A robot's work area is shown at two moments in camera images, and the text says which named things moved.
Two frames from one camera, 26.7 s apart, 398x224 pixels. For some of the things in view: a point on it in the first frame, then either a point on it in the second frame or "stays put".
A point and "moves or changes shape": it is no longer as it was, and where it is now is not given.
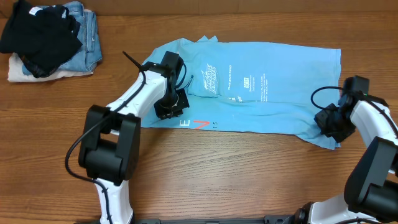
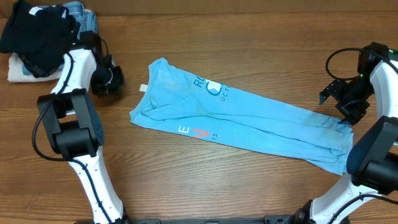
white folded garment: x=16 y=74 stays put
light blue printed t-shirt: x=272 y=89 moves or changes shape
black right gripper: x=322 y=120 -> x=356 y=112
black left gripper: x=163 y=113 -> x=101 y=91
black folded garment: x=43 y=37 stays put
